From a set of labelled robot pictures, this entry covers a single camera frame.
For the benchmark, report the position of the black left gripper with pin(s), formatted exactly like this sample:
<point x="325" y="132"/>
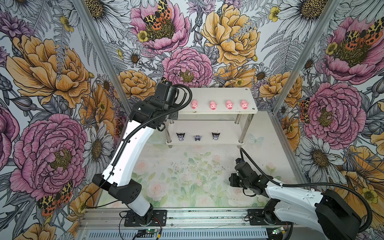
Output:
<point x="173" y="116"/>

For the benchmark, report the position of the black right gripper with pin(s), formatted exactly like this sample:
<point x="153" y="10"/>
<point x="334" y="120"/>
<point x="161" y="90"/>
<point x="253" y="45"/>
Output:
<point x="233" y="180"/>

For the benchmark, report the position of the pink pig toy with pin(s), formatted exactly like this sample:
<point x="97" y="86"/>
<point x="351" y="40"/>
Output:
<point x="229" y="104"/>
<point x="244" y="104"/>
<point x="194" y="104"/>
<point x="213" y="105"/>

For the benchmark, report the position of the purple black-eared figure toy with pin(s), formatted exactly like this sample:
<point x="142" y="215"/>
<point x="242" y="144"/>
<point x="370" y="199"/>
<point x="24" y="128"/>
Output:
<point x="181" y="136"/>

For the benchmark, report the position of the black purple figure toy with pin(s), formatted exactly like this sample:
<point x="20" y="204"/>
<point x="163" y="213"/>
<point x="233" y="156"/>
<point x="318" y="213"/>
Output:
<point x="215" y="136"/>

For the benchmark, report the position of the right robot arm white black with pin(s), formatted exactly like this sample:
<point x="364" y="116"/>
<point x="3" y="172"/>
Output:
<point x="325" y="212"/>

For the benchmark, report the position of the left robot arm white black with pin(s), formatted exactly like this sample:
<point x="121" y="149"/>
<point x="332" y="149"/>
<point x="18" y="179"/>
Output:
<point x="145" y="117"/>

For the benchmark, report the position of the white two-tier shelf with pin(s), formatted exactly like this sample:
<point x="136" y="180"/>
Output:
<point x="232" y="124"/>

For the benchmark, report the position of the green circuit board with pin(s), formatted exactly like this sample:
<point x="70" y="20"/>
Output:
<point x="147" y="233"/>

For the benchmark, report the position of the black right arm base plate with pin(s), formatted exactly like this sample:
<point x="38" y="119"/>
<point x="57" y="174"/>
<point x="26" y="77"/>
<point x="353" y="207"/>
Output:
<point x="261" y="217"/>

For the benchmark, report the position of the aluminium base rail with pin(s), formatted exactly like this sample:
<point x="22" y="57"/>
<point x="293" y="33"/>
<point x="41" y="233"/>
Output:
<point x="194" y="218"/>

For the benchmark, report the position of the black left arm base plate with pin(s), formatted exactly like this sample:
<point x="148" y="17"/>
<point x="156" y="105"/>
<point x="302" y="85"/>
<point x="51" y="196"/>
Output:
<point x="154" y="218"/>

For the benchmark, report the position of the aluminium corner post left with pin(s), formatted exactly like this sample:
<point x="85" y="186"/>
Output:
<point x="96" y="39"/>

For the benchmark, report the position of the aluminium corner post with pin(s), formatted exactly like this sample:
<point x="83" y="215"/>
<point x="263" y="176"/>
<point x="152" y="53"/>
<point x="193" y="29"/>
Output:
<point x="96" y="39"/>
<point x="323" y="22"/>

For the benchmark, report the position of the grey slotted cable duct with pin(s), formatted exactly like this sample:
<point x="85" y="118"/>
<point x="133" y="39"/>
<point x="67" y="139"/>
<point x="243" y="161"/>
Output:
<point x="182" y="234"/>

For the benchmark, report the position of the aluminium corner post right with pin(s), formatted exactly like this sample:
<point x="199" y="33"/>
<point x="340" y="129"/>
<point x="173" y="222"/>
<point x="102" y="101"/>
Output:
<point x="323" y="22"/>

